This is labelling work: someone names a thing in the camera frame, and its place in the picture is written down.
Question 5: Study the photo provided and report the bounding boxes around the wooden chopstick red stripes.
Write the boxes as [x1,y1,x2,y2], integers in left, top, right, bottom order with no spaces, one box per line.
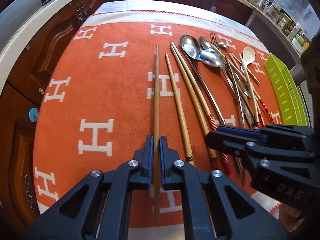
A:
[170,41,232,176]

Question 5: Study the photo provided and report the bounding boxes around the wooden chopstick gold band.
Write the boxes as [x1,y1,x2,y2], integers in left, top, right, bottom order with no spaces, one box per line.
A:
[170,44,218,164]

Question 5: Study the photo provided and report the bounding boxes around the plain wooden chopstick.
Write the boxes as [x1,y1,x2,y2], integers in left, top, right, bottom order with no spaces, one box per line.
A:
[153,46,161,222]

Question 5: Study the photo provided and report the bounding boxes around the white ceramic spoon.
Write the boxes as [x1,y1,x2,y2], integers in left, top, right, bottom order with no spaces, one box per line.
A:
[240,47,260,127]

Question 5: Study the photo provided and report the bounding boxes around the steel tablespoon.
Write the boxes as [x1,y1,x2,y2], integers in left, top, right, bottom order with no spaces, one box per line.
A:
[200,50,254,128]

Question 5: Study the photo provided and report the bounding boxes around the small wooden-handled spoon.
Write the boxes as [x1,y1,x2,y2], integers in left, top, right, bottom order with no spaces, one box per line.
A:
[217,42,261,85]

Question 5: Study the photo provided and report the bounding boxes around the steel fork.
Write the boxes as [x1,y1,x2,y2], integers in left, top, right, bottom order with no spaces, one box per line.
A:
[210,33,245,128]

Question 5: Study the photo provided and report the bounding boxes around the small steel spoon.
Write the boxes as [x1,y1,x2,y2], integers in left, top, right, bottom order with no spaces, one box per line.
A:
[199,36,252,99]

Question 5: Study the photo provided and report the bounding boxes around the large long-handled steel spoon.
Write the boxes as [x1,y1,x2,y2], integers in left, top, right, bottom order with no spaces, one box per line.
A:
[180,34,226,125]

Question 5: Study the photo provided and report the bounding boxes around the wooden chopstick black band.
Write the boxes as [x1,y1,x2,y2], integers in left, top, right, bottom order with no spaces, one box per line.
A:
[165,53,194,165]

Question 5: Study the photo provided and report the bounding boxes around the green plastic utensil tray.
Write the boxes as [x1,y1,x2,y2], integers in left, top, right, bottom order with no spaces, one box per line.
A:
[264,53,308,126]

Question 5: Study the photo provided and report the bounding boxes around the orange H-pattern blanket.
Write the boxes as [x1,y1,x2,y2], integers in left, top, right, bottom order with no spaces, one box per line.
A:
[32,10,283,240]

